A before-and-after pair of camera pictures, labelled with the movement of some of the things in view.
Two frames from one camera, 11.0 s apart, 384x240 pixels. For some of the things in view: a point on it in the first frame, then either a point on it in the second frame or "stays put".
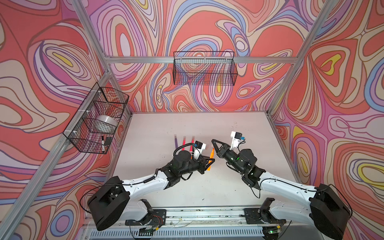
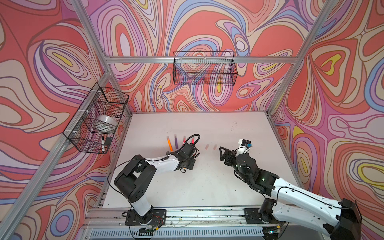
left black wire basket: x=92 y=129 stays put
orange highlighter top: x=211 y=156 to x=170 y=144
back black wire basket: x=204 y=68 stays put
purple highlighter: x=176 y=141 stays put
